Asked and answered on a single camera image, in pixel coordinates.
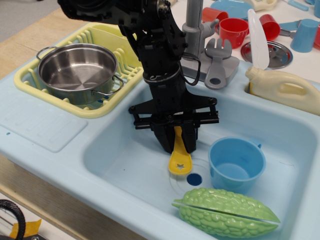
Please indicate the red cup front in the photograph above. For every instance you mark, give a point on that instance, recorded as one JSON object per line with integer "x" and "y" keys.
{"x": 234, "y": 30}

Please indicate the blue plastic cup in sink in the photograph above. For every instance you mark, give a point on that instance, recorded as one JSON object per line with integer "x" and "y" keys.
{"x": 236, "y": 163}

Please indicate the yellow dish brush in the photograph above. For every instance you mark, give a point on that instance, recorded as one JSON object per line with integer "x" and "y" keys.
{"x": 180, "y": 162}

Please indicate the grey toy fork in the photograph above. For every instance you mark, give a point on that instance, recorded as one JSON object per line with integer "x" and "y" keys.
{"x": 217, "y": 50}

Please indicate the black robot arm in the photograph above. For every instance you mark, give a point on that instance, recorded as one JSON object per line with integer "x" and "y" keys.
{"x": 159, "y": 44}

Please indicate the light blue toy sink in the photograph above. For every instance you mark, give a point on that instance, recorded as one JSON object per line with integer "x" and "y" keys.
{"x": 122, "y": 172}

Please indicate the green bitter melon toy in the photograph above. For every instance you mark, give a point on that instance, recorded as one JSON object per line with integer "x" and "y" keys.
{"x": 225, "y": 213}

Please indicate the cream toy item back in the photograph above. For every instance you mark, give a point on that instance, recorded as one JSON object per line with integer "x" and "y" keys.
{"x": 261, "y": 5}

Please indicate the cream detergent bottle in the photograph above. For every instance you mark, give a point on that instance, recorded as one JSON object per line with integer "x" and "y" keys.
{"x": 284, "y": 88}

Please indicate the steel pot with handles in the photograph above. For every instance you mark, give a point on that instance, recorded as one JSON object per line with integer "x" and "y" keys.
{"x": 83, "y": 73}

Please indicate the orange tape piece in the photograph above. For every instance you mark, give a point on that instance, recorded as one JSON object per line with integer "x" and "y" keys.
{"x": 31, "y": 228}

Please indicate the red cup right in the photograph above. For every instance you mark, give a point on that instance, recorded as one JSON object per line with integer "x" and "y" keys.
{"x": 270, "y": 27}

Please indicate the red cup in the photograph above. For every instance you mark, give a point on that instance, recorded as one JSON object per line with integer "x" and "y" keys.
{"x": 234, "y": 30}
{"x": 270, "y": 27}
{"x": 211, "y": 14}

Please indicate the red cup left back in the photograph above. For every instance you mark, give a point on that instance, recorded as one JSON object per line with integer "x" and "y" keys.
{"x": 211, "y": 14}

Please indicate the grey toy faucet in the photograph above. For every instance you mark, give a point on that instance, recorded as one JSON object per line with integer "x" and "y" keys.
{"x": 196, "y": 34}

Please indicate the blue utensil back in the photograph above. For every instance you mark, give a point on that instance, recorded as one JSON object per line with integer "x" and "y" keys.
{"x": 290, "y": 26}

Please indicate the blue cup right back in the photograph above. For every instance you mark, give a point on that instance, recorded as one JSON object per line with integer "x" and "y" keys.
{"x": 305, "y": 36}

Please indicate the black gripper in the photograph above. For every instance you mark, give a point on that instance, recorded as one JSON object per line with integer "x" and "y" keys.
{"x": 173, "y": 105}

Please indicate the blue plate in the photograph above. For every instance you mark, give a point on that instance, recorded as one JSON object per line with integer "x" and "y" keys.
{"x": 234, "y": 8}

